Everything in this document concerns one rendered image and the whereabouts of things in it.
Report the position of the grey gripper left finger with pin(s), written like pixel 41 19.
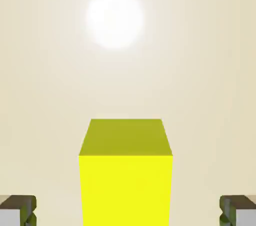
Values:
pixel 18 208

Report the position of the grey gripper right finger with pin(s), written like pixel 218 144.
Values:
pixel 238 208

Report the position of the small yellow cube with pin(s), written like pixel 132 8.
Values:
pixel 126 179

